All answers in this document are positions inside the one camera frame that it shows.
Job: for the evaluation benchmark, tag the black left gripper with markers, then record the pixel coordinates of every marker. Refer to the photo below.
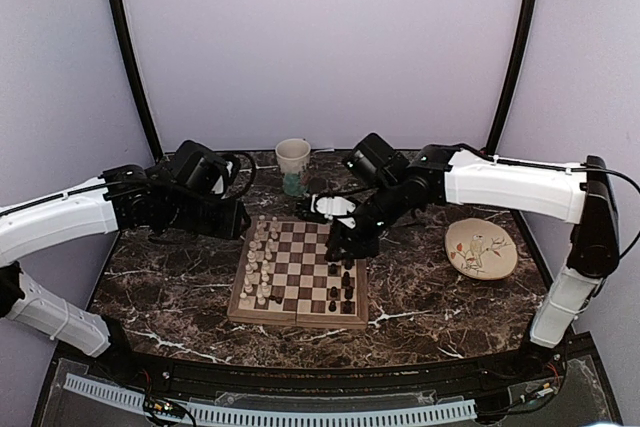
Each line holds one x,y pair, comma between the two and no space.
230,228

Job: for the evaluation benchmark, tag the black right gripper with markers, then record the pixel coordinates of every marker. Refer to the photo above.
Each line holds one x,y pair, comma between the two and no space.
360,247

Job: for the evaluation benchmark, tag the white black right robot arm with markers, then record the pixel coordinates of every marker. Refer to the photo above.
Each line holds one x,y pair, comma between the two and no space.
576,193

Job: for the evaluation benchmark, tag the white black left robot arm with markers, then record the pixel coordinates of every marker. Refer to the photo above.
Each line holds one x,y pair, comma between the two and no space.
119,199

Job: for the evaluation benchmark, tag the wooden chess board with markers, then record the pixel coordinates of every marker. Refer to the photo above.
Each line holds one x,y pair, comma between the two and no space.
316,293

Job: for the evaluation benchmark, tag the white chess pieces row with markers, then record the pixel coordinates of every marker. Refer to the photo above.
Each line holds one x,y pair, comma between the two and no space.
257,267

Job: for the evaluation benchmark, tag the ceramic coral pattern mug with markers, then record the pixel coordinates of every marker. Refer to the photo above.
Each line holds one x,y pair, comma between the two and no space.
293,158

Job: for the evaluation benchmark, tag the ceramic bird pattern plate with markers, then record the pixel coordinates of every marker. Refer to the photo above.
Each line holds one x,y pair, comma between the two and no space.
480,249

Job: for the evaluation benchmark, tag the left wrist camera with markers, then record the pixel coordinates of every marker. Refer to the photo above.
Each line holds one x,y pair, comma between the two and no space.
199,169

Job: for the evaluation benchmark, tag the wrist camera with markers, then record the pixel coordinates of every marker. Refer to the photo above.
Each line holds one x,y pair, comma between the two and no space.
199,169
375,162

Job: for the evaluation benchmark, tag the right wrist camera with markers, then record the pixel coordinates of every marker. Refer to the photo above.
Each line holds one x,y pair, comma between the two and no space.
375,162

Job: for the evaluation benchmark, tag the white slotted cable duct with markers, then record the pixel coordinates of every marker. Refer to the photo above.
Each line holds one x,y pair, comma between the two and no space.
253,410

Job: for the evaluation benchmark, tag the black corner frame post left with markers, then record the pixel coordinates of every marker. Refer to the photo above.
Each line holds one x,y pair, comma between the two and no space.
128,56

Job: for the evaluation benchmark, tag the black corner frame post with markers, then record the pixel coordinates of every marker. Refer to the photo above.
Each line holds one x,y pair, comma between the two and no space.
512,73
128,56

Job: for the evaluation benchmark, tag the black front rail base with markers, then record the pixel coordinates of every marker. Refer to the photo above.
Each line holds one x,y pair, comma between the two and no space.
386,358

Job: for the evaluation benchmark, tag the black corner frame post right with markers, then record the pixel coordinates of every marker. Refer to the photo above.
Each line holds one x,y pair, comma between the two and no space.
512,73

